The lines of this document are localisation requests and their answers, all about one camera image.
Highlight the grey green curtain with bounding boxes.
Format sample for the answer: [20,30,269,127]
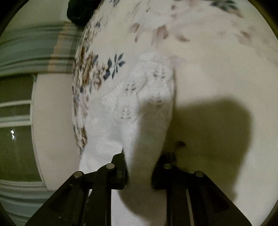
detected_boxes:
[0,180,51,226]
[0,23,82,74]

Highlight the white framed window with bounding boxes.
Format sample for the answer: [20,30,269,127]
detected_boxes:
[0,73,46,182]

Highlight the floral blanket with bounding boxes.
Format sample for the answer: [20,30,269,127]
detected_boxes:
[72,0,277,220]

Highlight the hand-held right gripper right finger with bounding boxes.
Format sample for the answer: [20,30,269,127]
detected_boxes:
[152,153,253,226]

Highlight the dark green duvet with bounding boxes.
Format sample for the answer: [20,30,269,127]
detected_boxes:
[66,0,103,27]

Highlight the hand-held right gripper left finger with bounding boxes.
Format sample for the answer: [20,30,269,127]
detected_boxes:
[25,152,129,226]

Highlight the white knit sweater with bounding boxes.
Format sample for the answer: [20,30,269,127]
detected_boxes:
[78,52,177,226]

